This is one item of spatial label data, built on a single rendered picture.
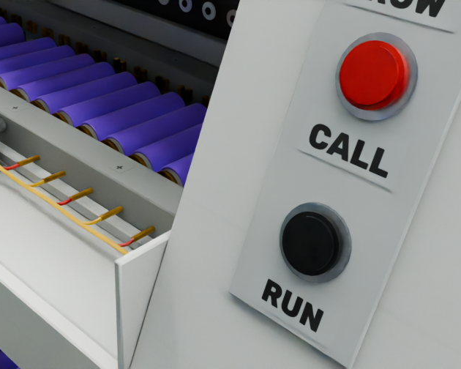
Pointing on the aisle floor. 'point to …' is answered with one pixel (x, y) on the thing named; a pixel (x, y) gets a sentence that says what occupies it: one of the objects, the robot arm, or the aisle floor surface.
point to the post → (454, 342)
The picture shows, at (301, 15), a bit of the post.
